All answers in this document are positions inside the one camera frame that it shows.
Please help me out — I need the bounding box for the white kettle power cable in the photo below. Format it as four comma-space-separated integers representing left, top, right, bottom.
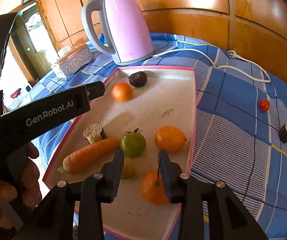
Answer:
148, 48, 272, 84

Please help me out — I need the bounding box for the beige round fruit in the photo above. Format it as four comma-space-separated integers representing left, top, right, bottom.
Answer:
121, 158, 143, 180

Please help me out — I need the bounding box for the pink electric kettle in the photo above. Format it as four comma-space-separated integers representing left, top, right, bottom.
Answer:
81, 0, 154, 66

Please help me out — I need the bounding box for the blue plaid tablecloth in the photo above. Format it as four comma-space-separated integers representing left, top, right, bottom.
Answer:
7, 32, 287, 240

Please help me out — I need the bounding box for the pink rimmed white tray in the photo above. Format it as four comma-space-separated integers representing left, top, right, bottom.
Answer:
43, 66, 196, 239

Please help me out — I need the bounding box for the large orange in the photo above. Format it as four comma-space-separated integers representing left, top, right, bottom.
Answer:
140, 170, 170, 205

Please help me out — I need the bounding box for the large dark eggplant chunk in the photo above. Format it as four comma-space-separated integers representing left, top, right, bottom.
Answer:
279, 123, 287, 144

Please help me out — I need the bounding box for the dark wrinkled passion fruit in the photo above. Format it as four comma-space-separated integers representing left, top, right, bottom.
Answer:
128, 71, 147, 87

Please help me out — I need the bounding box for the small eggplant chunk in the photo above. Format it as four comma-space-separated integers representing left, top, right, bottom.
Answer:
83, 124, 107, 144

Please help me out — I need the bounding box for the red tomato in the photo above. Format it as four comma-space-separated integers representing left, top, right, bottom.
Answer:
259, 99, 270, 113

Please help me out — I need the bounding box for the glittery tissue box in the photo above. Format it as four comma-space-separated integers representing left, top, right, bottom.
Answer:
51, 43, 94, 79

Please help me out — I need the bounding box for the wooden wardrobe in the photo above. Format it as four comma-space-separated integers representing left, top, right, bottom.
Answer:
20, 0, 287, 83

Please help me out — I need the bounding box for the person left hand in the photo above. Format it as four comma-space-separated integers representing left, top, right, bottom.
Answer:
0, 142, 42, 229

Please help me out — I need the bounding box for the small orange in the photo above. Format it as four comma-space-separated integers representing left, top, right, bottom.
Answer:
154, 126, 186, 153

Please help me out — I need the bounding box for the orange carrot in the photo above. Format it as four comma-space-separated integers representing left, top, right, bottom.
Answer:
57, 138, 120, 175

